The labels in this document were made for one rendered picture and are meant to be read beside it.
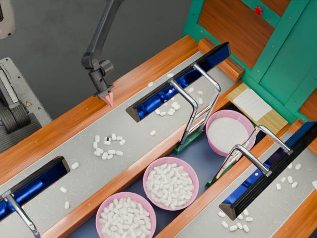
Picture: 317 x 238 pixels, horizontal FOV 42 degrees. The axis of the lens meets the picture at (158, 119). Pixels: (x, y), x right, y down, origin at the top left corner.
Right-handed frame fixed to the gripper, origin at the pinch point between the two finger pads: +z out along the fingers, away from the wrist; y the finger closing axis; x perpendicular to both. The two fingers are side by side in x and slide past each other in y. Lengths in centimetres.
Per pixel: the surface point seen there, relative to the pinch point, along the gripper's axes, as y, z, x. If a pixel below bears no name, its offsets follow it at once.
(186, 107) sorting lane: 33.7, 21.4, -9.3
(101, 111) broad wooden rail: -4.5, 1.1, 5.0
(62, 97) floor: 12, 3, 102
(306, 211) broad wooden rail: 38, 80, -62
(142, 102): -2.5, -4.0, -36.9
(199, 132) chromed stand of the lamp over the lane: 29.4, 33.5, -17.4
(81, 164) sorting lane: -29.3, 14.8, -4.3
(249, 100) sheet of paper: 63, 34, -25
